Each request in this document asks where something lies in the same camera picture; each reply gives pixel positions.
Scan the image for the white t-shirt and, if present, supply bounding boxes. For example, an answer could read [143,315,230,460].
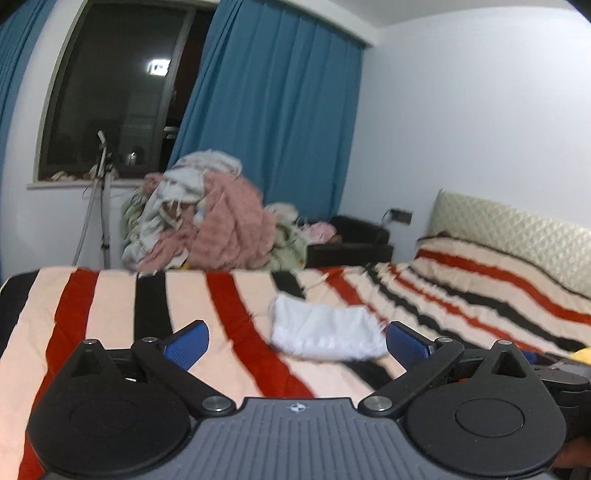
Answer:
[270,294,387,362]

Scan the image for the grey white clothes pile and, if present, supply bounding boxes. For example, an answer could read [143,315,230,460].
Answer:
[121,149,242,272]

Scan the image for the light green clothes pile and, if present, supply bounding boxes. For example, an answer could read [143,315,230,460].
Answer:
[263,202,308,271]

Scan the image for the person's right hand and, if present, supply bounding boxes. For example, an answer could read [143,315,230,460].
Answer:
[553,437,591,469]

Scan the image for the striped red black cream blanket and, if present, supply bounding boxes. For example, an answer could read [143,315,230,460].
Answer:
[1,233,590,479]

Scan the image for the cream quilted headboard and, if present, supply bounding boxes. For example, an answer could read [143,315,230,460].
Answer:
[428,190,590,295]

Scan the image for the black armchair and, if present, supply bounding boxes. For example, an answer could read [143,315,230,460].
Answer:
[305,215,394,268]

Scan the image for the pink fluffy blanket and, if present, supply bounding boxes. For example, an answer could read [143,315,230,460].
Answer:
[137,171,276,272]

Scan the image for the small pink garment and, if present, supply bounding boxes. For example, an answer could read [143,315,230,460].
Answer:
[301,222,337,244]

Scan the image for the silver tripod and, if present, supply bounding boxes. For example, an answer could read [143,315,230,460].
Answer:
[71,130,114,269]

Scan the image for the right blue curtain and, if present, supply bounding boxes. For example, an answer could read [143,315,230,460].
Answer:
[169,1,363,220]

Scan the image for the blue curtain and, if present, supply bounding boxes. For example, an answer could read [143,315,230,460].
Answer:
[1,1,55,278]
[169,1,363,220]

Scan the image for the dark window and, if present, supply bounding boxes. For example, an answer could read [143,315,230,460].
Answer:
[38,1,214,181]

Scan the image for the left blue curtain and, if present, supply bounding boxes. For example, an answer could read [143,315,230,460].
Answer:
[1,1,55,278]

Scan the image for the black wall socket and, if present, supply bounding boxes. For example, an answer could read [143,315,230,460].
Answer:
[389,209,413,225]

